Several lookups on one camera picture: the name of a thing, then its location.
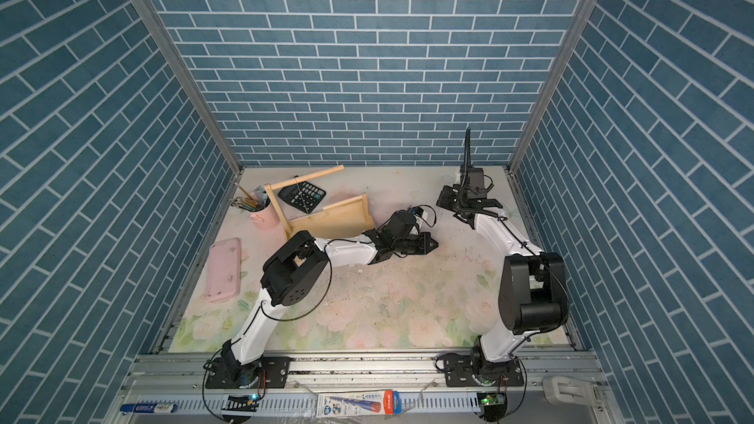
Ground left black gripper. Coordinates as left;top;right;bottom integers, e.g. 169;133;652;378
390;232;440;256

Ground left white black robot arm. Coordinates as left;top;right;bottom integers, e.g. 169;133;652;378
210;209;439;388

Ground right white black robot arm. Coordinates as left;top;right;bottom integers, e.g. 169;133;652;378
437;167;569;381

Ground wooden jewelry display stand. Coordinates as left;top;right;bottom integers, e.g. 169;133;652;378
263;165;376;239

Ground black calculator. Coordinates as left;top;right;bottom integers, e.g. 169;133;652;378
278;182;326;214

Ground pink pen holder cup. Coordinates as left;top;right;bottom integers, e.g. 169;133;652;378
231;186;280;231

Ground toothpaste box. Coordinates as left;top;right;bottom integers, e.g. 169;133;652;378
315;390;404;418

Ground blue marker pen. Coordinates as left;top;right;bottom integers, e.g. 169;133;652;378
120;402;179;414

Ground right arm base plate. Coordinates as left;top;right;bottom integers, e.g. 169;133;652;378
433;353;525;388

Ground white plastic bracket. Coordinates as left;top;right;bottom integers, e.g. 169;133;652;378
542;376;601;408

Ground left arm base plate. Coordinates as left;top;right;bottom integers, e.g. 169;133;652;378
204;356;292;391

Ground aluminium front rail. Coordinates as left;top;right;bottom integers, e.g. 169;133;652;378
105;347;622;423

